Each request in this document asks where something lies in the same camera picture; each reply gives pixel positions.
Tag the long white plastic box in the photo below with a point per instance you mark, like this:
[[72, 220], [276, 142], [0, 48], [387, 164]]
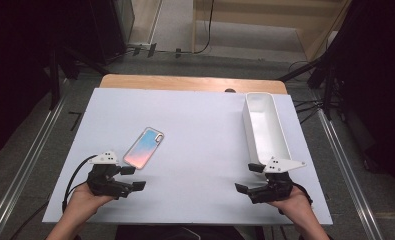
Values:
[[265, 130]]

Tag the black metal stand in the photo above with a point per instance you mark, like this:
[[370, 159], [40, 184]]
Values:
[[55, 76]]

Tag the wooden table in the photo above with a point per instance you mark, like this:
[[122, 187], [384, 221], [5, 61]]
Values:
[[185, 82]]

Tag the black tripod stand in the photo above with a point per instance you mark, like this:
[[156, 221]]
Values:
[[328, 80]]

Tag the light wooden shelf unit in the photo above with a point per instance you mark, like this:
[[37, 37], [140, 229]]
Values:
[[251, 18]]

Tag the dark curtain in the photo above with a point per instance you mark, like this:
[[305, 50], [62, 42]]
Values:
[[381, 86], [11, 73]]

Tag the white table board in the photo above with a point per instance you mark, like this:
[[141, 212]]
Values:
[[191, 133]]

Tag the aluminium floor rail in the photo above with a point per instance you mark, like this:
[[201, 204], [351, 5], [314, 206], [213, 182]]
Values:
[[26, 166], [345, 166]]

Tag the person's dark clothing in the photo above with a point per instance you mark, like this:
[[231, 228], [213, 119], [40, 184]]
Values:
[[185, 233]]

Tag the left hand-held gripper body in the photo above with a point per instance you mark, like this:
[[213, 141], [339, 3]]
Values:
[[106, 185]]

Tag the person's right hand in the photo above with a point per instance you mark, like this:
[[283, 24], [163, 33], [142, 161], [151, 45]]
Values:
[[296, 204]]

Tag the person's left hand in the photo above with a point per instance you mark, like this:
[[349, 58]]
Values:
[[83, 201]]

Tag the small dark round object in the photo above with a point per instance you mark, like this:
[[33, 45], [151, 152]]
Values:
[[230, 90]]

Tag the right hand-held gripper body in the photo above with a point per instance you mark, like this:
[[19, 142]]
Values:
[[275, 190]]

